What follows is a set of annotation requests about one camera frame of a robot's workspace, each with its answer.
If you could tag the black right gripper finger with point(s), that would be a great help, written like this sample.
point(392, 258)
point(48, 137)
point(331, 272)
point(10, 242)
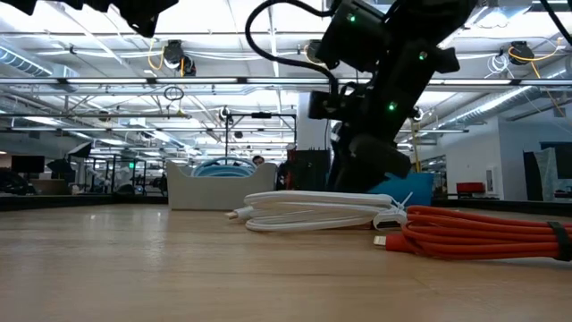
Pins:
point(348, 183)
point(373, 185)

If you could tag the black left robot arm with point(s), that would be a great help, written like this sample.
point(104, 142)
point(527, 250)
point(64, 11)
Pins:
point(18, 5)

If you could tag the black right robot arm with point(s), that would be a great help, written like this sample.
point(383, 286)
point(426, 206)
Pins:
point(402, 53)

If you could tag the black equipment cabinet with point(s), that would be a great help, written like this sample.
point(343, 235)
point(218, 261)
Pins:
point(308, 170)

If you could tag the teal plastic bin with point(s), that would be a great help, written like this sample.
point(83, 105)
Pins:
point(415, 188)

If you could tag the small black ceiling reel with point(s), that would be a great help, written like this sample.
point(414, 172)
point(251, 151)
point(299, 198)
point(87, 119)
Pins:
point(224, 114)
point(418, 114)

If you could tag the person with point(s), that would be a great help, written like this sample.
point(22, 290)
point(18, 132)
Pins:
point(258, 160)

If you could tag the red box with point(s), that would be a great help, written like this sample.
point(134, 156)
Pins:
point(470, 188)

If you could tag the grey plastic bin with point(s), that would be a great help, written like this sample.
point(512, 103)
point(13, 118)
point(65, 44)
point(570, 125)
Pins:
point(214, 192)

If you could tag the small black monitor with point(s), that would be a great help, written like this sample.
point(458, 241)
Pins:
point(27, 164)

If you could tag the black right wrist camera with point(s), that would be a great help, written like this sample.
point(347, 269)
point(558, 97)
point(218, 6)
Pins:
point(326, 105)

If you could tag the black metal frame rig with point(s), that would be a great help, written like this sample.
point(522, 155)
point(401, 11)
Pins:
point(261, 115)

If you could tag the black aluminium table frame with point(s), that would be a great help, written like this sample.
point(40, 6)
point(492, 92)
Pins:
point(67, 202)

